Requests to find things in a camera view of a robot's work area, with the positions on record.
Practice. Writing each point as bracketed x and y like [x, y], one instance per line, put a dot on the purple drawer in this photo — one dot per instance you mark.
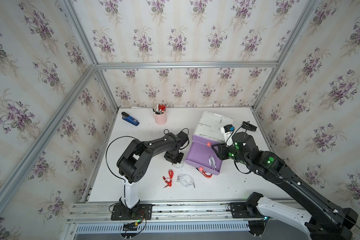
[204, 141]
[198, 156]

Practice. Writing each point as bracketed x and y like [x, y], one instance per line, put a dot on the purple top drawer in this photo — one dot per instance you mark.
[204, 141]

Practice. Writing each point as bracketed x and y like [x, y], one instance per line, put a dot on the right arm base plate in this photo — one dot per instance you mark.
[245, 210]

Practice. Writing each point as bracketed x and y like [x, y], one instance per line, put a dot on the pink pen cup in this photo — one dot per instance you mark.
[161, 119]

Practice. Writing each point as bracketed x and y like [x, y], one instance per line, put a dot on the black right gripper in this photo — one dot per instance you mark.
[221, 148]

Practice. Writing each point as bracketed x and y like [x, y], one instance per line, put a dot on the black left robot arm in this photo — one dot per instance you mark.
[135, 160]

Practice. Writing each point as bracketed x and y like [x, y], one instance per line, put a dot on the red wired earphones coiled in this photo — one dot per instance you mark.
[205, 174]

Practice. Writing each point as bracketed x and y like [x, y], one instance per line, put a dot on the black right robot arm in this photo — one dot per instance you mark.
[320, 218]

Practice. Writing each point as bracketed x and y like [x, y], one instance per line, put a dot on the black stapler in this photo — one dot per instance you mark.
[248, 126]

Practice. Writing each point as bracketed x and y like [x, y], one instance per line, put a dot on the white drawer cabinet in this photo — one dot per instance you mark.
[210, 123]

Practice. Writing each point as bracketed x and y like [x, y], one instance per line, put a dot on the aluminium front rail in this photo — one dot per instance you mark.
[162, 211]

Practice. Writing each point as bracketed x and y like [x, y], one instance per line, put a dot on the white wired earphones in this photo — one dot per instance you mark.
[178, 165]
[186, 180]
[212, 162]

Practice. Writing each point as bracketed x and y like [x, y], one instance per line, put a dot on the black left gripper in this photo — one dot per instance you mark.
[178, 161]

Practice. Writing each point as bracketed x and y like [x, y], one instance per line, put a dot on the blue stapler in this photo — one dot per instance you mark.
[128, 118]

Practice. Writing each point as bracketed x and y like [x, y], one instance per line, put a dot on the red scissors in cup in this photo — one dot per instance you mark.
[160, 109]

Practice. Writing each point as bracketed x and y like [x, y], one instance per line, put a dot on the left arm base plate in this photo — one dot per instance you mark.
[140, 212]

